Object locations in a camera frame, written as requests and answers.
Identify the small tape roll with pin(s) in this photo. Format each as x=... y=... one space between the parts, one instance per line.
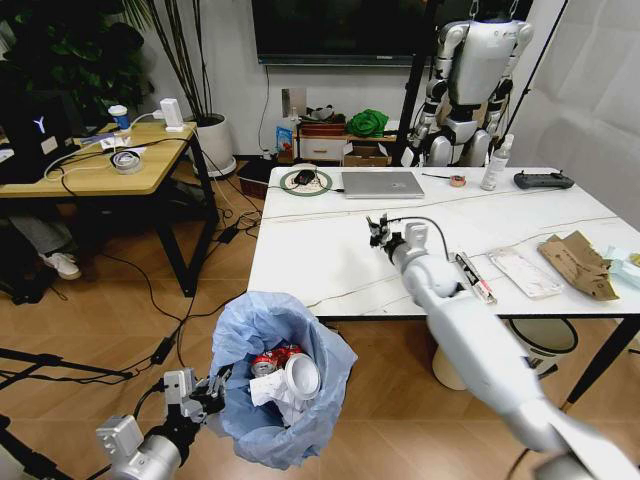
x=457 y=181

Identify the trash bin with blue bag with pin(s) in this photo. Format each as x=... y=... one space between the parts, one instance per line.
x=250 y=320

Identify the crumpled brown paper bag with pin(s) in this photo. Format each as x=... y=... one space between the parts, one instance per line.
x=575 y=262

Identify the crumpled white paper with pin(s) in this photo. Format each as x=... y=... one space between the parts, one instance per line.
x=272 y=395

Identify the paper coffee cup with lid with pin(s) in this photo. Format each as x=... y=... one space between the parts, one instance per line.
x=120 y=119

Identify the black flat floor box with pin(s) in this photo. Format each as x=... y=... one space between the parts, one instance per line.
x=252 y=177

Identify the tall thin plant stems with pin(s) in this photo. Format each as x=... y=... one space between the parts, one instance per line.
x=185 y=55

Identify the pale blue tissue pack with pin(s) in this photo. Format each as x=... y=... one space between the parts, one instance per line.
x=622 y=267

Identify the black power adapter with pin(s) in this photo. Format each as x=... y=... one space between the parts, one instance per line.
x=162 y=350

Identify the person's leg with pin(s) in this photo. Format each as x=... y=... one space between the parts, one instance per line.
x=42 y=235

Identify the white paper cup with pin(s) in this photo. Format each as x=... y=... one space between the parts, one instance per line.
x=302 y=376

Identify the silver humanoid robot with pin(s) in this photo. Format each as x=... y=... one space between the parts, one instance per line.
x=472 y=65

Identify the black stand frame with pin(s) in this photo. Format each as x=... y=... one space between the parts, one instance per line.
x=412 y=80

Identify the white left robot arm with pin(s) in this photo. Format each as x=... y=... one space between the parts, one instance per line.
x=150 y=452

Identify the white upright charger device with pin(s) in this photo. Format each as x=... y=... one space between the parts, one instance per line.
x=172 y=115

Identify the open cardboard box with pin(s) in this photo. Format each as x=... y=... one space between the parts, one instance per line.
x=367 y=157

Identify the silver tape roll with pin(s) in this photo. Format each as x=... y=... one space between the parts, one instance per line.
x=126 y=162

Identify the white plant pot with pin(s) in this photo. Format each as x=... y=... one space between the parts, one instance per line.
x=217 y=142

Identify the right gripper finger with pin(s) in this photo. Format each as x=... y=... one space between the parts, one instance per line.
x=374 y=232
x=385 y=225

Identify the dark green leafy plant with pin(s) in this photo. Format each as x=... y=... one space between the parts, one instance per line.
x=85 y=55

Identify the thin black pen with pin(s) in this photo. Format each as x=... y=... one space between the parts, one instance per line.
x=435 y=175

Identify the clear plastic package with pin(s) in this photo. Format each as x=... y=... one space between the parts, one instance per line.
x=525 y=272

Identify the silver laptop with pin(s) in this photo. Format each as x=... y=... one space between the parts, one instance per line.
x=382 y=184

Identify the long flattened wrapper box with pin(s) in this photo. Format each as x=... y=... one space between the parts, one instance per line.
x=479 y=285

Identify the black handheld controller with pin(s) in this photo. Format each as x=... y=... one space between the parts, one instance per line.
x=542 y=181

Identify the wooden desk with black legs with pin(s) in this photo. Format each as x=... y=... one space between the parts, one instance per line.
x=160 y=155

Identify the black tripod legs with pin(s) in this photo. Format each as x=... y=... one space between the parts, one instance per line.
x=45 y=361

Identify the round green mouse pad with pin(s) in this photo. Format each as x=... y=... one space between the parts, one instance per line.
x=322 y=186

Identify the blue snack bag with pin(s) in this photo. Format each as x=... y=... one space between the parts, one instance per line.
x=284 y=137

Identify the white spray bottle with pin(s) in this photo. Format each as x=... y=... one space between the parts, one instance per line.
x=492 y=170

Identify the white table pedestal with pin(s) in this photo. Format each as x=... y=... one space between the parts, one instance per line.
x=447 y=367

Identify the white round waste bin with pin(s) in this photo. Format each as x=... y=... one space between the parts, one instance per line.
x=547 y=340

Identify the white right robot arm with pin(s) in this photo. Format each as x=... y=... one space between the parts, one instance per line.
x=465 y=340

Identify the person's white shoe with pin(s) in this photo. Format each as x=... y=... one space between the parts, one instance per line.
x=62 y=266

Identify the white marble table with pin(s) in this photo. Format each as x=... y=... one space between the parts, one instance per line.
x=325 y=260

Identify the green cloth bundle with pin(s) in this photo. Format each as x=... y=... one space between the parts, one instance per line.
x=367 y=122

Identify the crushed red soda can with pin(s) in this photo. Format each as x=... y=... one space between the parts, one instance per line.
x=267 y=361

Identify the black wall television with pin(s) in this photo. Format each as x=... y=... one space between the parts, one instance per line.
x=350 y=30

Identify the low wooden shelf unit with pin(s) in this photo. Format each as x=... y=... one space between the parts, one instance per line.
x=320 y=147

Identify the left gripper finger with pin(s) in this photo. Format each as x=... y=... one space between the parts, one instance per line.
x=225 y=377
x=214 y=385

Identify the black desktop computer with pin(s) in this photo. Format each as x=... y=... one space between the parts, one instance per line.
x=30 y=135

